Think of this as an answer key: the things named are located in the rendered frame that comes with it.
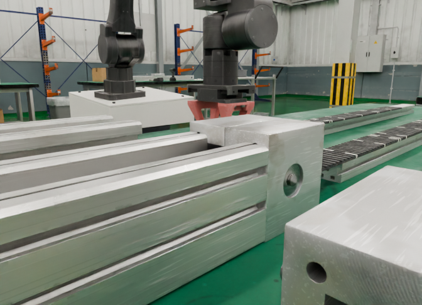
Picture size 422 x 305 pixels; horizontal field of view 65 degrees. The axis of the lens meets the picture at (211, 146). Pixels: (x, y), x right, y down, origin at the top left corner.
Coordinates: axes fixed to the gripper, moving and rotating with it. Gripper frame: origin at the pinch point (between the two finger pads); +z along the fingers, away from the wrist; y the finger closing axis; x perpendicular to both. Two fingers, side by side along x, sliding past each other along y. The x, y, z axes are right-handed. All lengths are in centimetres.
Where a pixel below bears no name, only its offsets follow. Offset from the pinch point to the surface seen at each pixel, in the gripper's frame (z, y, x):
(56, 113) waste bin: 46, -470, 133
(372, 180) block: -6.2, 34.1, -24.4
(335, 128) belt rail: 2.4, 2.2, 37.9
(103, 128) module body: -5.0, 4.8, -23.2
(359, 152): -0.1, 21.1, 6.3
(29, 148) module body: -3.9, 4.7, -30.9
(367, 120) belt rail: 2, 2, 57
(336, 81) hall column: 5, -262, 576
